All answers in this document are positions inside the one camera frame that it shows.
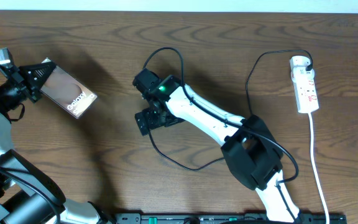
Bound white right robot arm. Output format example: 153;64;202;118
132;68;301;223

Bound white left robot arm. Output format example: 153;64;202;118
0;58;116;223

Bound white power strip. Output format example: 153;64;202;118
293;77;319;114

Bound black USB charging cable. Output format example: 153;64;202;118
147;49;314;172

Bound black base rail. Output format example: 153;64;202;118
115;212;347;224

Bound white USB wall charger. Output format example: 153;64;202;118
290;55;315;83

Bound white power strip cord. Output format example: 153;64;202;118
308;112;331;224

